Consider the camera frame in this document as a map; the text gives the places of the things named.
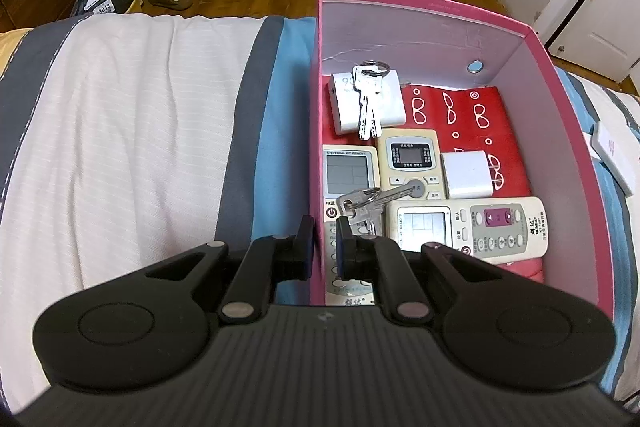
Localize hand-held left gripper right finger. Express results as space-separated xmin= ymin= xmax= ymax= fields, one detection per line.
xmin=334 ymin=216 xmax=507 ymax=327

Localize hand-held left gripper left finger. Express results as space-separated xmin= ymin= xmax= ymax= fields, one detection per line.
xmin=142 ymin=214 xmax=317 ymax=326

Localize silver key bunch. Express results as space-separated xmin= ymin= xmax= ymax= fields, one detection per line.
xmin=336 ymin=184 xmax=427 ymax=236

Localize white remote with grey frame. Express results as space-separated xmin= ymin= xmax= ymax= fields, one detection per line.
xmin=322 ymin=145 xmax=387 ymax=308

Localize cream remote control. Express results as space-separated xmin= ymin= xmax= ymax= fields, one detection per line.
xmin=376 ymin=129 xmax=443 ymax=204

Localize dimple key bunch with ring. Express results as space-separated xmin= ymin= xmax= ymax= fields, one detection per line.
xmin=351 ymin=59 xmax=394 ymax=142

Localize white charger cube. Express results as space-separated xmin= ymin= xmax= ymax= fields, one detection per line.
xmin=442 ymin=150 xmax=497 ymax=201

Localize white square box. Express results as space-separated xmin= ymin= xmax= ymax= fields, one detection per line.
xmin=329 ymin=68 xmax=407 ymax=136

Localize white remote with purple buttons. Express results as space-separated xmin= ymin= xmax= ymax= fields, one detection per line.
xmin=384 ymin=196 xmax=549 ymax=265

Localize pink storage box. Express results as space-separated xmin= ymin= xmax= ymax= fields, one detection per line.
xmin=307 ymin=0 xmax=616 ymax=324

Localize red glasses-pattern case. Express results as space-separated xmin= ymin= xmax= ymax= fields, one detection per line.
xmin=320 ymin=84 xmax=547 ymax=286

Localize striped blanket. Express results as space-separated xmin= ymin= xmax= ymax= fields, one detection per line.
xmin=0 ymin=13 xmax=640 ymax=418

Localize white box with red label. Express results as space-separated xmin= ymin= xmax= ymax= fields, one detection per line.
xmin=590 ymin=121 xmax=640 ymax=198

